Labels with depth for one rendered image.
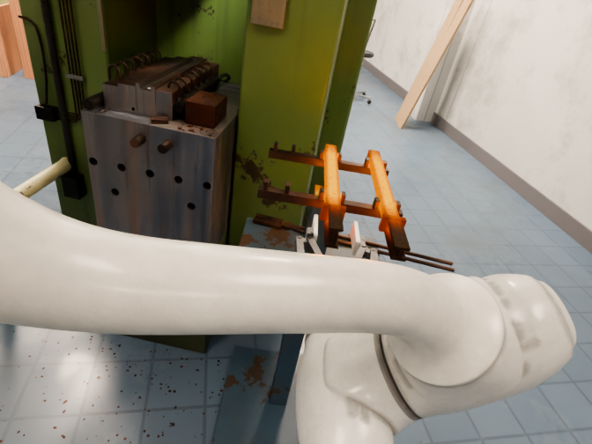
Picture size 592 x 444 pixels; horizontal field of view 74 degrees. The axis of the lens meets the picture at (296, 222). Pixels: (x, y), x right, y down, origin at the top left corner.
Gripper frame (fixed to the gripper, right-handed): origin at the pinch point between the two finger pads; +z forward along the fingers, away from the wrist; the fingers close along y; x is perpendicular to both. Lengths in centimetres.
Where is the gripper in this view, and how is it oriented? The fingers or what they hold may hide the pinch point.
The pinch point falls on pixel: (334, 232)
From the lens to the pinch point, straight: 72.3
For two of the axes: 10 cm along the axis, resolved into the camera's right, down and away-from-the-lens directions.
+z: 0.6, -5.5, 8.4
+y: 9.9, 1.7, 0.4
